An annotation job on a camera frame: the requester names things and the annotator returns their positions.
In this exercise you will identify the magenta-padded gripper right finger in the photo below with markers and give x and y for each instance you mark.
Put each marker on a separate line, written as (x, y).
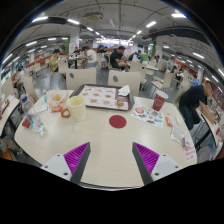
(146, 157)

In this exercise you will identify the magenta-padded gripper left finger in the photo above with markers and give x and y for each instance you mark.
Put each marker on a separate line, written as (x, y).
(76, 156)

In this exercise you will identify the clear blue-capped water bottle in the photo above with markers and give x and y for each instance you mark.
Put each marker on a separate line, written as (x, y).
(33, 120)

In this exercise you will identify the clear wrapped packet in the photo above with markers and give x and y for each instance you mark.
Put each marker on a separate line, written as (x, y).
(177, 135)

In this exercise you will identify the colourful printed flyer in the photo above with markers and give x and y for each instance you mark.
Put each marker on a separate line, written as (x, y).
(146, 116)

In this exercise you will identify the small red sachet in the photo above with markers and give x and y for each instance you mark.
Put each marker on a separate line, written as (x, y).
(168, 122)

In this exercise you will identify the white printed paper slip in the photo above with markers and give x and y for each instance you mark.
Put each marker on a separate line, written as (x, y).
(190, 152)

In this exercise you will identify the flat round red coaster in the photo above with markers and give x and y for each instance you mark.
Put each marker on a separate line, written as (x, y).
(117, 121)

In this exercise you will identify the small red sauce packet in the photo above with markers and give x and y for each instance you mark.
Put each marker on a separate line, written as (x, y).
(56, 109)

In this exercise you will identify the red paper cup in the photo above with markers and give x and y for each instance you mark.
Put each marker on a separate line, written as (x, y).
(159, 101)

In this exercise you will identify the printed paper tray liner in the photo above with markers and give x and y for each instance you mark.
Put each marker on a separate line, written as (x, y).
(100, 96)

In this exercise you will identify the beige neighbouring table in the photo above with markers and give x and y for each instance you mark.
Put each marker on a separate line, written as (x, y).
(210, 128)
(10, 111)

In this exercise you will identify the crumpled white napkin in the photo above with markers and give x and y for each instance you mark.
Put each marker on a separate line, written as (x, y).
(124, 90)

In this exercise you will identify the person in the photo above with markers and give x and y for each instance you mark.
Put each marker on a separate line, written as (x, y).
(194, 81)
(193, 98)
(53, 62)
(19, 77)
(116, 58)
(91, 56)

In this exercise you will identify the beige chair with round hole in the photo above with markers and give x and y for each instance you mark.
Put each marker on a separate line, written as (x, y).
(83, 78)
(128, 80)

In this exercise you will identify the group of beige chairs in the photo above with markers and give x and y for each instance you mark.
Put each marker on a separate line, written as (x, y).
(166, 80)

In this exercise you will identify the group of ceiling lights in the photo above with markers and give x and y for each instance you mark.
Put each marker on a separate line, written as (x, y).
(150, 24)

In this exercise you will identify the ceiling air conditioner unit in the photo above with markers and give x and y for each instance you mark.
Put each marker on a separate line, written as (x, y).
(94, 16)

